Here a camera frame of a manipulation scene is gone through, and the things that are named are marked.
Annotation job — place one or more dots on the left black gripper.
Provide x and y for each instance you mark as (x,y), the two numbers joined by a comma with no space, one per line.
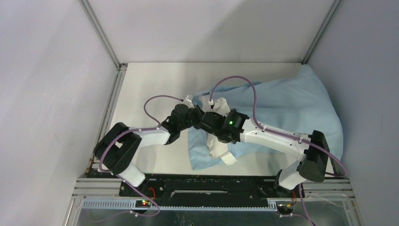
(198,112)

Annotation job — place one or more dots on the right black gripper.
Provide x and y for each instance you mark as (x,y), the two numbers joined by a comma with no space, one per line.
(219,115)

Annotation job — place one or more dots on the white pillow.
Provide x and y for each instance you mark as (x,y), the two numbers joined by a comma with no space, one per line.
(217,149)

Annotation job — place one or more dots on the light blue pillowcase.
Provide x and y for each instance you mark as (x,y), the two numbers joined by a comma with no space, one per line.
(300,104)

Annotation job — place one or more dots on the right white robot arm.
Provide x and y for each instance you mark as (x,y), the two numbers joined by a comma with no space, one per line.
(311,157)

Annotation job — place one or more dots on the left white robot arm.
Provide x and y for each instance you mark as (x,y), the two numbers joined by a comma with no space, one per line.
(118,147)

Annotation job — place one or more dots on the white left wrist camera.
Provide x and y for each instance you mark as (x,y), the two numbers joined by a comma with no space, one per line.
(188,101)

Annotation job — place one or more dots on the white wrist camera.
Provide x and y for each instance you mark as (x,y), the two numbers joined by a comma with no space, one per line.
(188,101)
(221,107)

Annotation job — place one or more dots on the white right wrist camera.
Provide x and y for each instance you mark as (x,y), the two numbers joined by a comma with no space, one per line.
(221,107)

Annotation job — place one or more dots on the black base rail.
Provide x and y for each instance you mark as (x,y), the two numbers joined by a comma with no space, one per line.
(210,191)

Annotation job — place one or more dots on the aluminium frame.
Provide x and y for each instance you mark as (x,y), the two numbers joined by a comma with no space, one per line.
(96,200)

